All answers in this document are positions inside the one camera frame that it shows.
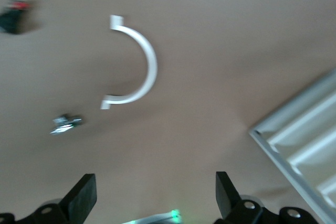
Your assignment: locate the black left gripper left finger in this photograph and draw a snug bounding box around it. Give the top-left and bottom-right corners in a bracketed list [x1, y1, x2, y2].
[31, 173, 98, 224]

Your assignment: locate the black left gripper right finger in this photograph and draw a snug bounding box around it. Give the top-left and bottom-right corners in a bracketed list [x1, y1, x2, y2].
[215, 171, 265, 224]

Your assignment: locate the white drawer cabinet housing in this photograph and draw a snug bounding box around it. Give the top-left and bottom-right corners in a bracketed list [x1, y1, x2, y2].
[248, 68, 336, 224]

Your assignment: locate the small silver toggle switch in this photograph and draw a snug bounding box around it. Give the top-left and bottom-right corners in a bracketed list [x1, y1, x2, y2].
[49, 113, 83, 136]

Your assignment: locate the white curved plastic bracket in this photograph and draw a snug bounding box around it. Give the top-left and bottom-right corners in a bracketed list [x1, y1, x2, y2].
[100, 15, 159, 110]

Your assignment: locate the black rocker switch red tip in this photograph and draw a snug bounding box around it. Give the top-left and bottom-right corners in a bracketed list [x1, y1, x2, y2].
[0, 0, 38, 35]

